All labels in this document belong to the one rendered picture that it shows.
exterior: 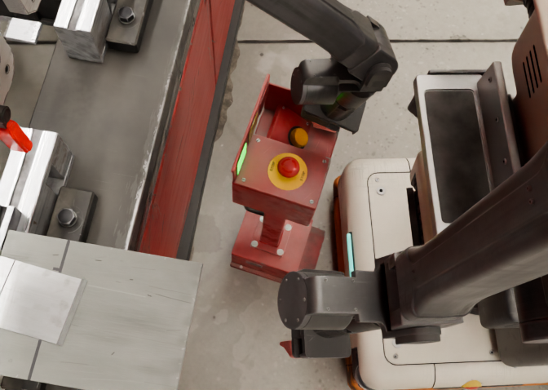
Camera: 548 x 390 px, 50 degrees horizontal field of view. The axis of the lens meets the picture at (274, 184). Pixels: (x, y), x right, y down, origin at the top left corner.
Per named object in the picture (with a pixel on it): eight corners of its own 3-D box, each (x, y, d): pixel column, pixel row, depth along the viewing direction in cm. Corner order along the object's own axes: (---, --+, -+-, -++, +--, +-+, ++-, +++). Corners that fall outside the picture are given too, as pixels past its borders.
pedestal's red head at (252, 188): (308, 227, 117) (320, 199, 100) (232, 202, 117) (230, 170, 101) (336, 139, 123) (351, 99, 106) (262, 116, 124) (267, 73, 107)
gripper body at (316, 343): (296, 359, 68) (334, 354, 62) (292, 271, 72) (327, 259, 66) (342, 358, 71) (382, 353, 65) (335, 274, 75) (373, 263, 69)
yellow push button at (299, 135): (298, 151, 118) (305, 150, 116) (284, 142, 116) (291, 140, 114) (303, 135, 119) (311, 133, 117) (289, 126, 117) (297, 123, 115)
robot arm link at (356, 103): (383, 95, 90) (378, 60, 91) (342, 95, 88) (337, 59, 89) (364, 111, 96) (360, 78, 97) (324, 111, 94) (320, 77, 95)
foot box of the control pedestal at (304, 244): (307, 292, 178) (312, 285, 167) (229, 266, 180) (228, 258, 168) (326, 231, 185) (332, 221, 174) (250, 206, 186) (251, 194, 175)
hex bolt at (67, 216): (74, 228, 89) (72, 225, 88) (56, 225, 89) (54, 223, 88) (79, 211, 90) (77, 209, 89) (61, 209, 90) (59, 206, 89)
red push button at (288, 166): (294, 185, 107) (296, 179, 104) (273, 179, 107) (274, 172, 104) (301, 166, 109) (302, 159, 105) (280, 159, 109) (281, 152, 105)
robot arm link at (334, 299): (450, 340, 55) (438, 250, 58) (351, 340, 50) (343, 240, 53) (369, 350, 65) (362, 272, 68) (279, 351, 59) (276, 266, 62)
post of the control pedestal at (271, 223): (277, 247, 170) (293, 186, 119) (259, 241, 171) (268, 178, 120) (283, 230, 172) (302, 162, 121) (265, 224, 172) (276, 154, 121)
